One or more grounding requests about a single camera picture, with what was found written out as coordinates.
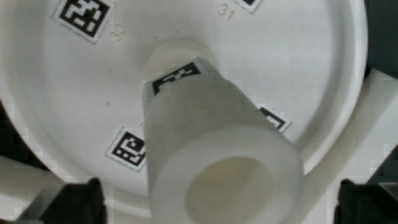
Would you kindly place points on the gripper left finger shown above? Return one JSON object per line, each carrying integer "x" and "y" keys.
{"x": 78, "y": 207}

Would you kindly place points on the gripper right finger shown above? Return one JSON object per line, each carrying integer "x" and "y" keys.
{"x": 367, "y": 203}

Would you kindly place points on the white cylindrical table leg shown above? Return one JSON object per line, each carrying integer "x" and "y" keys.
{"x": 225, "y": 165}

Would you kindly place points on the white round table top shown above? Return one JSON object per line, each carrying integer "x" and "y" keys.
{"x": 286, "y": 45}

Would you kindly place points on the white right fence bar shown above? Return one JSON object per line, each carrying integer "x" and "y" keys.
{"x": 364, "y": 147}

